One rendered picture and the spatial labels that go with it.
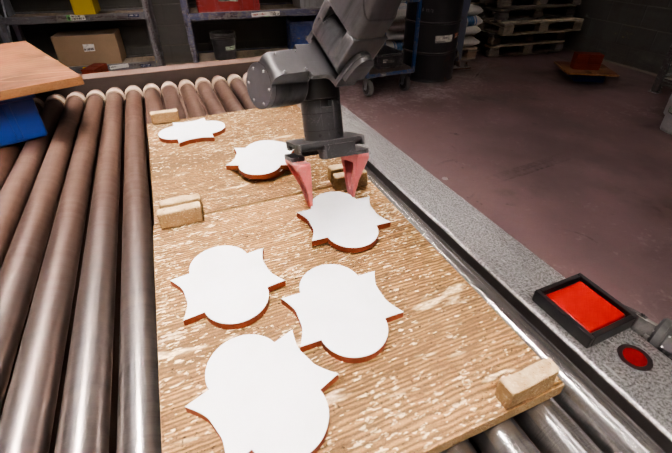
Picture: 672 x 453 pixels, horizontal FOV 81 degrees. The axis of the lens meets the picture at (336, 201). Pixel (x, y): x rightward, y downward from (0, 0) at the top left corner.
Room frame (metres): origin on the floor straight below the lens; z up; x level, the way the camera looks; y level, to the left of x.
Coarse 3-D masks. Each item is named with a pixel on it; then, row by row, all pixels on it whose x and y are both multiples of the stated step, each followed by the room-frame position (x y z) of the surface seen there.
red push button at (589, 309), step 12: (564, 288) 0.34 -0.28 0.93; (576, 288) 0.34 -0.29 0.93; (588, 288) 0.34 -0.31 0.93; (552, 300) 0.32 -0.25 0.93; (564, 300) 0.32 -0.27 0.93; (576, 300) 0.32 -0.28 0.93; (588, 300) 0.32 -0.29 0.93; (600, 300) 0.32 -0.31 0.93; (576, 312) 0.30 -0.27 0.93; (588, 312) 0.30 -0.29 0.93; (600, 312) 0.30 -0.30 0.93; (612, 312) 0.30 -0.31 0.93; (588, 324) 0.29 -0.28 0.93; (600, 324) 0.29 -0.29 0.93
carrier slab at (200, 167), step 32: (160, 128) 0.81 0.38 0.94; (256, 128) 0.81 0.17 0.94; (288, 128) 0.81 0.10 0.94; (160, 160) 0.66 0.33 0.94; (192, 160) 0.66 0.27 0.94; (224, 160) 0.66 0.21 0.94; (320, 160) 0.66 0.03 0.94; (160, 192) 0.55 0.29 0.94; (192, 192) 0.55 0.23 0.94; (224, 192) 0.55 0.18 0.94; (256, 192) 0.55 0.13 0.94; (288, 192) 0.55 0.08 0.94
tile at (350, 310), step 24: (336, 264) 0.37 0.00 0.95; (312, 288) 0.32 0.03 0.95; (336, 288) 0.32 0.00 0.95; (360, 288) 0.32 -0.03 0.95; (312, 312) 0.29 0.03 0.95; (336, 312) 0.29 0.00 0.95; (360, 312) 0.29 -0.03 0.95; (384, 312) 0.29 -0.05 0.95; (312, 336) 0.26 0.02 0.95; (336, 336) 0.26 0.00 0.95; (360, 336) 0.26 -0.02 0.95; (384, 336) 0.26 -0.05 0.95; (360, 360) 0.24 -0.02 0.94
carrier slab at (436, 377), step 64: (320, 192) 0.55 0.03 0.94; (192, 256) 0.39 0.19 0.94; (320, 256) 0.39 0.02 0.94; (384, 256) 0.39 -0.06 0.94; (448, 320) 0.29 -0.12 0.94; (192, 384) 0.21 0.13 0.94; (384, 384) 0.21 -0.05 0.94; (448, 384) 0.21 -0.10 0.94; (192, 448) 0.16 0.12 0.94; (320, 448) 0.16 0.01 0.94; (384, 448) 0.16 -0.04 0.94
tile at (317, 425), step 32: (224, 352) 0.24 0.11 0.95; (256, 352) 0.24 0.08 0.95; (288, 352) 0.24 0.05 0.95; (224, 384) 0.21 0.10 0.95; (256, 384) 0.21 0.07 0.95; (288, 384) 0.21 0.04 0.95; (320, 384) 0.21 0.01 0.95; (224, 416) 0.18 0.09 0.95; (256, 416) 0.18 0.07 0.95; (288, 416) 0.18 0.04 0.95; (320, 416) 0.18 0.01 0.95; (224, 448) 0.15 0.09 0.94; (256, 448) 0.15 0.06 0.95; (288, 448) 0.15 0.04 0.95
